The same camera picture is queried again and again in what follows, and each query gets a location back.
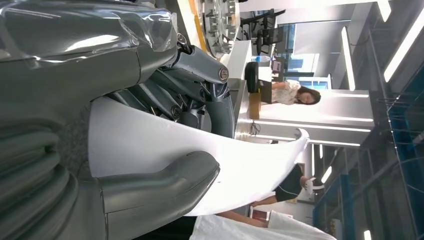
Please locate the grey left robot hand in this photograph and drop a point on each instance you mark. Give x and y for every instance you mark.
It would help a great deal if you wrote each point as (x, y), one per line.
(82, 49)

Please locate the silver wheel cover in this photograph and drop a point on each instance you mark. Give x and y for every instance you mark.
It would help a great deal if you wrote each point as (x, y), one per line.
(217, 30)

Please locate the white desk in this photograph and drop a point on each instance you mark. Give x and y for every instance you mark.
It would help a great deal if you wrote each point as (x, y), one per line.
(238, 59)

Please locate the black carry case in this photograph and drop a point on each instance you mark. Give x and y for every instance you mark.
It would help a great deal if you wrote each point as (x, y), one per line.
(251, 76)

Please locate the cardboard box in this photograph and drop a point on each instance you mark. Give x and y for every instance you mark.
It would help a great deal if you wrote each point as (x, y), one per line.
(255, 106)

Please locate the black office chair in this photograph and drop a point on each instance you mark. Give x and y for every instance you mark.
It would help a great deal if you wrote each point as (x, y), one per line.
(261, 18)
(270, 38)

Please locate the person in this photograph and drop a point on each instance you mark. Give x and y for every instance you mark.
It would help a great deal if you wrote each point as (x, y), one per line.
(290, 185)
(288, 94)

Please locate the ceiling strip light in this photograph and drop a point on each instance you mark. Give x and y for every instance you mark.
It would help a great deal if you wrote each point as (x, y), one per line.
(348, 59)
(402, 46)

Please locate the tall blue storage rack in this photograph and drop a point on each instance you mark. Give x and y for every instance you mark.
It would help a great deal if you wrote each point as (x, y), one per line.
(407, 132)

